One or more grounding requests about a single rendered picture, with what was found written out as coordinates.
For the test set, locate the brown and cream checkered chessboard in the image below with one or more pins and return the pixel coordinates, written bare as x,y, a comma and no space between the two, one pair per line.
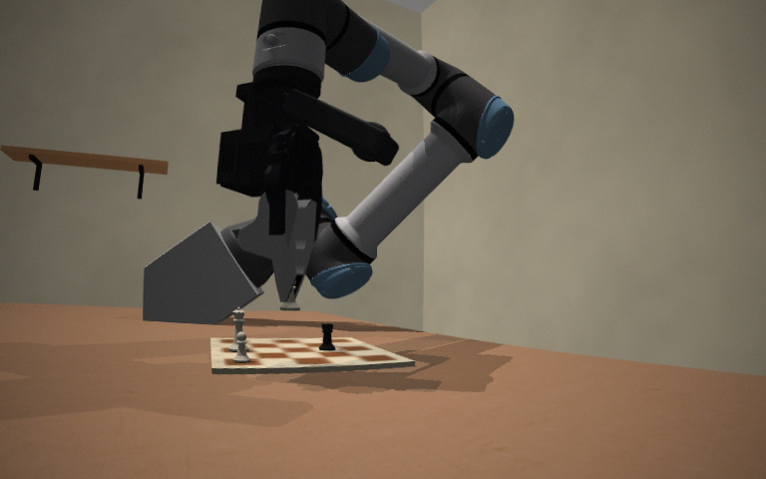
302,355

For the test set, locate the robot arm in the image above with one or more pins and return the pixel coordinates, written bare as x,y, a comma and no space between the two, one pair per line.
475,117

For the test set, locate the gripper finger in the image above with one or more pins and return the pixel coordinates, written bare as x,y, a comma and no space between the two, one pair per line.
271,234
305,233

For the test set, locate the black rook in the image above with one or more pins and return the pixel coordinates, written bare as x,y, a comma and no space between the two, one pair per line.
327,340

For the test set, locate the grey chess pawn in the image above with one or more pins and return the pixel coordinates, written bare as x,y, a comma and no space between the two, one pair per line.
291,303
241,356

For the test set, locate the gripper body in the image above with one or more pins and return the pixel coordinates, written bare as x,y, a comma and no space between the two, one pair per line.
244,155

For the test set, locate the grey chess queen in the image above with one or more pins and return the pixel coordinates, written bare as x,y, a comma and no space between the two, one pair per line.
238,315

